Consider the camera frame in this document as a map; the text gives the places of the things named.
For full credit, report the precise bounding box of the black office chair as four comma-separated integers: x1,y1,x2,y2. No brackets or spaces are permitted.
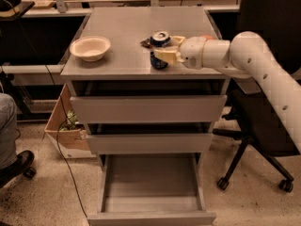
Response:
214,0,301,192

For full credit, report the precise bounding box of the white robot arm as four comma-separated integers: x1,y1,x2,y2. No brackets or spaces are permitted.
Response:
150,31,301,151

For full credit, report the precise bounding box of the black floor cable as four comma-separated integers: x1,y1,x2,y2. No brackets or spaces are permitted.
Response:
2,0,89,219

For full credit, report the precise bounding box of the white paper bowl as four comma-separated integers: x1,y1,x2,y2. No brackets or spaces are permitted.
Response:
70,36,111,62

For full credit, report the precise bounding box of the grey top drawer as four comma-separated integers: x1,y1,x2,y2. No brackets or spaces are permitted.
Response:
71,95,226,123

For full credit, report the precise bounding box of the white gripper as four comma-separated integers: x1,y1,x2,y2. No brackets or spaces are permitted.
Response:
153,36,206,70

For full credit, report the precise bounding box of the grey open bottom drawer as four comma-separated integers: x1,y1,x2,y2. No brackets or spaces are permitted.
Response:
87,153,216,226

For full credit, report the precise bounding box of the blue pepsi can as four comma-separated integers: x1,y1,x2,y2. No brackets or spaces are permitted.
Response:
150,31,171,70

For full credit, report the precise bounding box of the black snack bar wrapper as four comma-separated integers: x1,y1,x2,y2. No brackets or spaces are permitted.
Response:
140,39,151,48

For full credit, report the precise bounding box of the red apple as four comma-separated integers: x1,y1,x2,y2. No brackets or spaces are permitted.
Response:
201,35,214,40

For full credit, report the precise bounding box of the black shoe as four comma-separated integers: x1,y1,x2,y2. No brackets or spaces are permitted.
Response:
0,150,37,187

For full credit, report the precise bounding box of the person leg in jeans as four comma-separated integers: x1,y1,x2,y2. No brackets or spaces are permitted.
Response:
0,93,17,169

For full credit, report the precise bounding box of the grey middle drawer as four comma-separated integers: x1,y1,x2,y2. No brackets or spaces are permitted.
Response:
87,134,213,154

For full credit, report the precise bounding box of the cardboard box on floor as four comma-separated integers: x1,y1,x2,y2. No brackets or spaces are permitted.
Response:
44,85,93,159

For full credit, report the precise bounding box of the grey drawer cabinet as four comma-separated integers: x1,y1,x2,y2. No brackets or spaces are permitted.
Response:
60,6,238,226

